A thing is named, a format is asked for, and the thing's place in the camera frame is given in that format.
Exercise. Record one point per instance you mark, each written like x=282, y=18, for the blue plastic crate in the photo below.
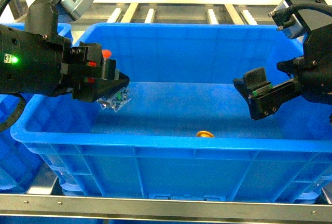
x=19, y=166
x=180, y=84

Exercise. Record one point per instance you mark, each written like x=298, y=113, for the yellow mushroom push button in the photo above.
x=205, y=134

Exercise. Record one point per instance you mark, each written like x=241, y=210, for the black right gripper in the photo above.
x=312, y=70

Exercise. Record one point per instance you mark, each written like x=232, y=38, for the left blue plastic crate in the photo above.
x=19, y=166

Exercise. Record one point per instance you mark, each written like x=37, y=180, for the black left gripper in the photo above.
x=32, y=60

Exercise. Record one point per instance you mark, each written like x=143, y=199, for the red mushroom push button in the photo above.
x=117, y=93

